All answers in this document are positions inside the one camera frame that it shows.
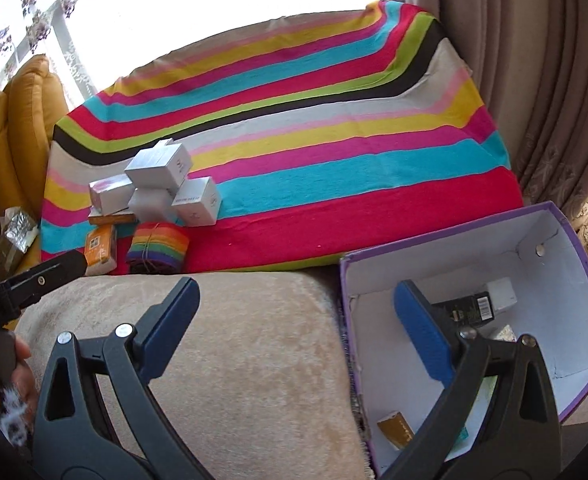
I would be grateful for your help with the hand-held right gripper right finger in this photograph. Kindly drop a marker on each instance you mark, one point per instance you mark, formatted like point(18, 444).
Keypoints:
point(421, 332)

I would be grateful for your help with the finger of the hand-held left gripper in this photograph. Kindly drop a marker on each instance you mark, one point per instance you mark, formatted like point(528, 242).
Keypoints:
point(48, 275)

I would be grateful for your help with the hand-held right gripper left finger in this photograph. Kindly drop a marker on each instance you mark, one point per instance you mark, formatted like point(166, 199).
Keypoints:
point(166, 332)

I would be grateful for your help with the orange packet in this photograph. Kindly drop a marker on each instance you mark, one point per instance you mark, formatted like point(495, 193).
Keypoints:
point(98, 245)

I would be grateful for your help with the brown box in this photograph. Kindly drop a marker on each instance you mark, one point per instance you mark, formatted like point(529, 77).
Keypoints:
point(111, 218)

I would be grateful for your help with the rainbow striped roll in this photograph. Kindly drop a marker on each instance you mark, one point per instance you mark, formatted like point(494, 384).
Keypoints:
point(156, 245)

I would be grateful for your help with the small silver box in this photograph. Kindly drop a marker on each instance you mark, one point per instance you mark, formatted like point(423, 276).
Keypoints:
point(111, 195)

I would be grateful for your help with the purple cardboard box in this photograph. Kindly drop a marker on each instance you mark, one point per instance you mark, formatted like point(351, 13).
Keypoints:
point(549, 270)

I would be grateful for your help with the white box top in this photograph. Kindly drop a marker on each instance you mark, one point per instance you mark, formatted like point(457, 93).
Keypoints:
point(158, 167)

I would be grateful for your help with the person's left hand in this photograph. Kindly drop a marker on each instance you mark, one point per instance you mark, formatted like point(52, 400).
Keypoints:
point(26, 380)

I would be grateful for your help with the foil packet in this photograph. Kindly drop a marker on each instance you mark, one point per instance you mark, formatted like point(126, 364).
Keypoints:
point(16, 232)

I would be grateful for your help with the black box with barcode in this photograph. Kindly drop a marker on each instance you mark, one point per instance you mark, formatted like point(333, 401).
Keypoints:
point(474, 305)

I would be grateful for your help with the small white box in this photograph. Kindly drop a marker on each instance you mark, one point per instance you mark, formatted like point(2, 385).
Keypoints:
point(503, 292)

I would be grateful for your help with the gold box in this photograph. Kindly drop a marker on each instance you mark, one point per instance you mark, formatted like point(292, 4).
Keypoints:
point(396, 430)

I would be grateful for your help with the beige plush blanket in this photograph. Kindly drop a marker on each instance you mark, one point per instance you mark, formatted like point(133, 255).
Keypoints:
point(264, 360)

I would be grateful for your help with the teal packet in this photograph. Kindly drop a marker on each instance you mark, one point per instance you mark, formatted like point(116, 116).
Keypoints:
point(461, 436)

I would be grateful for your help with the yellow leather cushion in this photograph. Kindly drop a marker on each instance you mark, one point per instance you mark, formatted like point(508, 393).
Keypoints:
point(28, 125)

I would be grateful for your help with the striped colourful blanket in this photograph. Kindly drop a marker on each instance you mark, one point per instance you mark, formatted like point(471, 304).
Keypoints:
point(324, 160)

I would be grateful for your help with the beige pleated curtain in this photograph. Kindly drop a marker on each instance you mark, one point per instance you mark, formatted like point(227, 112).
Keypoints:
point(514, 60)

